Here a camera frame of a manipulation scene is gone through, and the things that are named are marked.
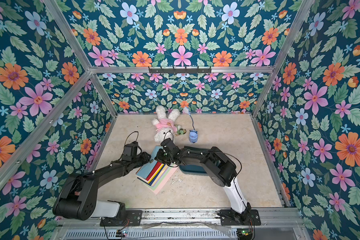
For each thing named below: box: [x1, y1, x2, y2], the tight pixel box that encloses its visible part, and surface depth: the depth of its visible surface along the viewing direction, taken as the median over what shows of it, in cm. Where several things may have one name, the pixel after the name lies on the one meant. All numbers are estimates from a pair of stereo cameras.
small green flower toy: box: [177, 128, 187, 135], surface depth 109 cm
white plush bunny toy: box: [151, 105, 181, 144], surface depth 104 cm
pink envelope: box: [145, 166, 179, 195], surface depth 88 cm
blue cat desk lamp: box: [182, 106, 199, 144], surface depth 100 cm
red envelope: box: [146, 161, 162, 181], surface depth 88 cm
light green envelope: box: [140, 167, 172, 191], surface depth 86 cm
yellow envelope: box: [147, 163, 165, 184], surface depth 89 cm
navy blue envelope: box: [137, 164, 166, 186], surface depth 88 cm
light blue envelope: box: [135, 145, 163, 179], surface depth 90 cm
